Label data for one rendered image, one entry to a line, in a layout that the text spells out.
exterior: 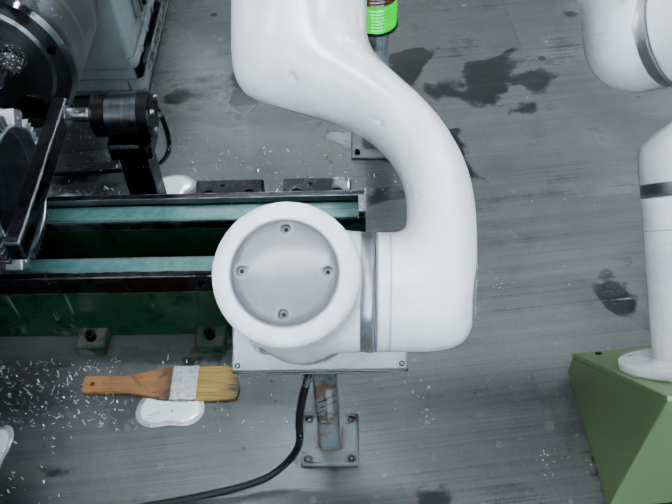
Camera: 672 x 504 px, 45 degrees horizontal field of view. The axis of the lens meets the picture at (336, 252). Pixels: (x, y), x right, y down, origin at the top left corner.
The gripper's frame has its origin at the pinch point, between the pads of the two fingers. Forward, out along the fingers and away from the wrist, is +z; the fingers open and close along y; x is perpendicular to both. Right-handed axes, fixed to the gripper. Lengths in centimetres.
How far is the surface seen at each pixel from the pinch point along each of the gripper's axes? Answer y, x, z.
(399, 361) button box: -7.7, 2.7, 3.1
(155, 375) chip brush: 22.9, 2.1, 31.0
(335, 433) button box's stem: -0.8, 9.7, 22.8
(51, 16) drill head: 36, -45, 23
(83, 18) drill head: 35, -48, 30
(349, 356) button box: -2.9, 2.2, 3.1
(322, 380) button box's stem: 0.2, 4.0, 12.1
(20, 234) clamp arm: 34.6, -13.1, 13.9
